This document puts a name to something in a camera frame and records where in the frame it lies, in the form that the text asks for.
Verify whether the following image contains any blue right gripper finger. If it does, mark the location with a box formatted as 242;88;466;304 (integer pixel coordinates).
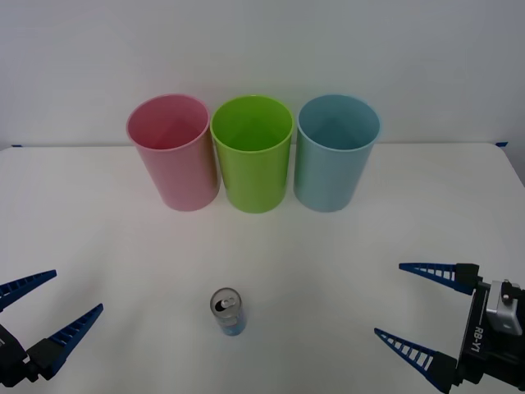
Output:
398;261;482;296
373;327;459;394

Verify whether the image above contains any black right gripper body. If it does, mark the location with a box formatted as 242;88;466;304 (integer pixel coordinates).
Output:
453;275;525;392

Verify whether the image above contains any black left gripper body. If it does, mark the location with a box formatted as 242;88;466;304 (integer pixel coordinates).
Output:
0;323;43;390

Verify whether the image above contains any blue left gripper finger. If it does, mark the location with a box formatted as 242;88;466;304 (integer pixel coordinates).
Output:
0;268;58;315
25;303;105;382

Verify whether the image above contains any silver and blue drink can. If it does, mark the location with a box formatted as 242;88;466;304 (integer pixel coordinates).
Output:
210;286;249;338

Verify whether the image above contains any pale blue plastic bin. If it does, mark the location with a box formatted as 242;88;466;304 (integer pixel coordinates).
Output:
293;94;382;213

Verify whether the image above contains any pink plastic bin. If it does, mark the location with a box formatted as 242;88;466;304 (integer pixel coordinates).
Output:
125;93;223;213

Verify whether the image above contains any green plastic bin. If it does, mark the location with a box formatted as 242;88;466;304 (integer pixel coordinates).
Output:
209;94;295;215

